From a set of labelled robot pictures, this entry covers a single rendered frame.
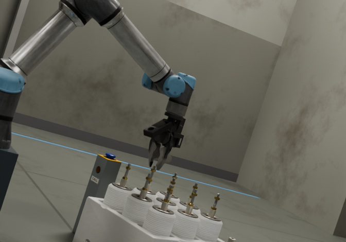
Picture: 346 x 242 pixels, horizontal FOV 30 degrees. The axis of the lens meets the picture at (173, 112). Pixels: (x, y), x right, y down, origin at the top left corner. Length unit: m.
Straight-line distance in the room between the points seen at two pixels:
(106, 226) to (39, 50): 0.64
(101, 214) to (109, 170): 0.24
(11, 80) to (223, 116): 3.85
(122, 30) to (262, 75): 3.83
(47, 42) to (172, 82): 0.44
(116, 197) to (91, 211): 0.10
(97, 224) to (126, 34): 0.67
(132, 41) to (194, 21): 3.38
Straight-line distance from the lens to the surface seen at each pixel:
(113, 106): 5.29
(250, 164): 5.82
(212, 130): 5.71
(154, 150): 2.39
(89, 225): 2.32
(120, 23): 2.12
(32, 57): 2.19
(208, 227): 2.28
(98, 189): 2.45
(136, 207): 2.20
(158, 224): 2.12
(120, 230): 2.19
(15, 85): 2.05
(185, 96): 2.35
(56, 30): 2.20
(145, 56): 2.15
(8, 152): 2.05
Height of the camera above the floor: 0.65
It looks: 2 degrees down
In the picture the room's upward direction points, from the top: 18 degrees clockwise
